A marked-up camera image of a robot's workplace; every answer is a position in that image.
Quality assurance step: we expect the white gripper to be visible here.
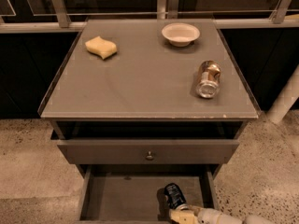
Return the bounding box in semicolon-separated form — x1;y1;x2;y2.
169;205;243;224

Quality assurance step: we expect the blue pepsi can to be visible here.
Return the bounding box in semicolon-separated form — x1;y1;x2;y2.
164;183;188;210

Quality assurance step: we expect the round metal drawer knob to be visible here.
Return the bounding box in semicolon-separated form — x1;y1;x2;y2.
146;151;154;161

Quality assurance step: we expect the grey top drawer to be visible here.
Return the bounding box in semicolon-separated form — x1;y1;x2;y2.
57;138;239;164

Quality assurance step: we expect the open grey middle drawer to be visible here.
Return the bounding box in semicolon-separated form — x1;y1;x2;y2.
76;164;219;224

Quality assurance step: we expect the grey drawer cabinet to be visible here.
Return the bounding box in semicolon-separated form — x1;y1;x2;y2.
37;18;261;224

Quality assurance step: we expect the gold silver can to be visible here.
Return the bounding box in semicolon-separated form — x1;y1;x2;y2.
195;61;221;99

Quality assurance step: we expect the white bowl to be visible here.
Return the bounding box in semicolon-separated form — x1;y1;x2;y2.
162;23;200;48

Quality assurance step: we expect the yellow sponge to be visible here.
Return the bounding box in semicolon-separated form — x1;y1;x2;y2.
85;36;117;60

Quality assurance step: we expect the metal glass railing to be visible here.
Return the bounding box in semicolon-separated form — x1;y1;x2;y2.
0;0;299;34

